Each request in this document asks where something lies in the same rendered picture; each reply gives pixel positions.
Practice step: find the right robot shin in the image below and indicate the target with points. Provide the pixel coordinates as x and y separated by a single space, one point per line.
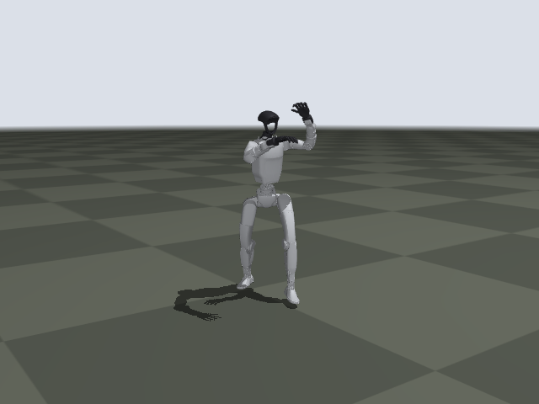
246 261

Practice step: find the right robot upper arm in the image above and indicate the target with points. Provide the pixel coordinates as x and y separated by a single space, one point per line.
249 158

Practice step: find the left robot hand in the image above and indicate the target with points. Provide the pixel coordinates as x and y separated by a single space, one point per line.
303 111

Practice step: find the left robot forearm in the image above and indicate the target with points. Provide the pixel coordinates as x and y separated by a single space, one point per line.
311 132

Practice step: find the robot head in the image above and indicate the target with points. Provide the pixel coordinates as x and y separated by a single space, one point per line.
268 117

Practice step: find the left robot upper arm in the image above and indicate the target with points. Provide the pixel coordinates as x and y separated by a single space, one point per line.
302 145

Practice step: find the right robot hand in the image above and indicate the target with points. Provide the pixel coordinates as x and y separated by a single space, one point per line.
276 140

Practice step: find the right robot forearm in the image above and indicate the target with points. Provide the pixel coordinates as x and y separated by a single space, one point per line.
259 150

